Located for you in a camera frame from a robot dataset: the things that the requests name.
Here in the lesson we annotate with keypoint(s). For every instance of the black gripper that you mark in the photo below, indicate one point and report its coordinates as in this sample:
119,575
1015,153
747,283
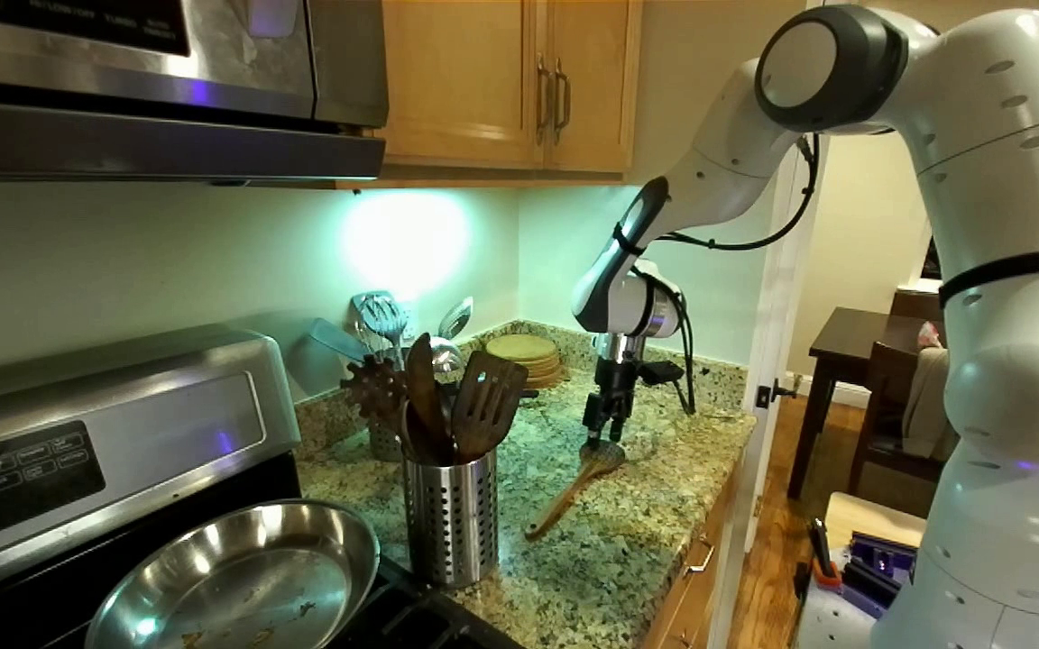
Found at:
607,406

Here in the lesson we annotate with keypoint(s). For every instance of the perforated wooden spoon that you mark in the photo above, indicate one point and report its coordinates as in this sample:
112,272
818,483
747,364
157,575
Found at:
596,460

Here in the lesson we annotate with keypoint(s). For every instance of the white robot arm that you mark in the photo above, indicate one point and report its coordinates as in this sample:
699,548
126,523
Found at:
969,111

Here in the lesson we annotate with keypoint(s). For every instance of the perforated metal utensil container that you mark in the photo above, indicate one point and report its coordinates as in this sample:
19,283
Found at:
453,519

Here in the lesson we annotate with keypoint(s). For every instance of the slotted wooden spatula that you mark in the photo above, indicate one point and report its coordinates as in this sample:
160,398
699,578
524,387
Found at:
485,402

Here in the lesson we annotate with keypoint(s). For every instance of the dark wooden spatula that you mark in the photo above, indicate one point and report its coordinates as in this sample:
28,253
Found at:
428,406

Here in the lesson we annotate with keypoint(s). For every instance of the wooden base cabinet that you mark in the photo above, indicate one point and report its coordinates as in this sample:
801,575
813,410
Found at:
701,589

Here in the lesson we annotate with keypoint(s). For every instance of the blue slotted turner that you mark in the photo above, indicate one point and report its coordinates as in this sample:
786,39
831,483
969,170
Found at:
379,316

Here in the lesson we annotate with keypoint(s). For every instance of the dark wooden side table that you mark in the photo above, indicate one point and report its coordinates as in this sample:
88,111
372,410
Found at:
878,356

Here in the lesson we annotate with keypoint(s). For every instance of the wooden upper cabinet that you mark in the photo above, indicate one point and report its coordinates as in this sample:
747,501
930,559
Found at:
509,89

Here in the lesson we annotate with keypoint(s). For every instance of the steel frying pan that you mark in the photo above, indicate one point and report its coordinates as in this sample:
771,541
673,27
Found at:
283,575

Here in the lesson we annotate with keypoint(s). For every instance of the stainless steel gas stove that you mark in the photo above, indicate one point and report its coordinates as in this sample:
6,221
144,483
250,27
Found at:
112,451

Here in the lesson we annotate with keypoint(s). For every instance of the stainless steel microwave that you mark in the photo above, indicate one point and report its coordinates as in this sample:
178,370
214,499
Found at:
237,90

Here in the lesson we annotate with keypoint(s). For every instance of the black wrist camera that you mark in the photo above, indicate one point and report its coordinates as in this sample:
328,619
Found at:
659,373

